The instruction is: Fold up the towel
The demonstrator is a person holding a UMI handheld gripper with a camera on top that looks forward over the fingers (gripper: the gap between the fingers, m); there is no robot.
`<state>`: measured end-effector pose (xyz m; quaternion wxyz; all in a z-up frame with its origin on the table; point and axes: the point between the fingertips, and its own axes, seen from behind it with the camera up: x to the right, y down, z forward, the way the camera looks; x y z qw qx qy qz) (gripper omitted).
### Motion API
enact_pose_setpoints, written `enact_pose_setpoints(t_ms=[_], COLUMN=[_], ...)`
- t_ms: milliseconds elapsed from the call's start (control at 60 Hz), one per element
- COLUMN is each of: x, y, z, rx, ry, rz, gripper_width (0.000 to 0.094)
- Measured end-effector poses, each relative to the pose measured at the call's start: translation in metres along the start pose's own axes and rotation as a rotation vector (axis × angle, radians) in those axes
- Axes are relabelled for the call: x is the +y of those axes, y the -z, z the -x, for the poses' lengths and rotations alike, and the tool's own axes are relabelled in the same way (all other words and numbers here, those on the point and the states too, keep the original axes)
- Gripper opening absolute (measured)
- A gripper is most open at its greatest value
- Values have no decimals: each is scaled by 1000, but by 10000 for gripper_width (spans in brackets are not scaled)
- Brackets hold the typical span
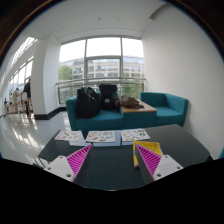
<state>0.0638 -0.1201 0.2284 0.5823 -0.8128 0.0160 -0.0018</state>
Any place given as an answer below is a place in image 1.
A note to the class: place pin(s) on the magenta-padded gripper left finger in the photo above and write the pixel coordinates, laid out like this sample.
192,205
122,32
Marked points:
61,167

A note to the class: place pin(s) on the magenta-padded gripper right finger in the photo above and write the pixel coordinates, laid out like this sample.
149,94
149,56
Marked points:
166,165

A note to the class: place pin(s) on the white sticker sheet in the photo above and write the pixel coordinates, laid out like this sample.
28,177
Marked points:
100,136
68,135
135,134

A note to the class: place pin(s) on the teal armchair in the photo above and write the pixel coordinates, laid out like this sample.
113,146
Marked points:
171,111

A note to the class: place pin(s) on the teal wooden-topped side table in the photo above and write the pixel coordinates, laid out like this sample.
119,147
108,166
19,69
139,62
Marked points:
140,118

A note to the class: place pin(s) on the teal two-seat sofa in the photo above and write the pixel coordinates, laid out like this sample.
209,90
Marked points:
100,121

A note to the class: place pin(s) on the large black backpack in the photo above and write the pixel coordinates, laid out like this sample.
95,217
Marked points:
87,102

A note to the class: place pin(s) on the brown crumpled jacket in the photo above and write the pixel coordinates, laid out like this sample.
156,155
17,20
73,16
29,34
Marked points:
129,102

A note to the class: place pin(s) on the person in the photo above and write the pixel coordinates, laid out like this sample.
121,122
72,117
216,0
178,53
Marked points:
27,91
16,98

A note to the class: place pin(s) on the metal window railing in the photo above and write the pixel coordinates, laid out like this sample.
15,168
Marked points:
66,83

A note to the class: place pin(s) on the black backpack with label patch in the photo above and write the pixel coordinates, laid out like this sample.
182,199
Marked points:
108,96

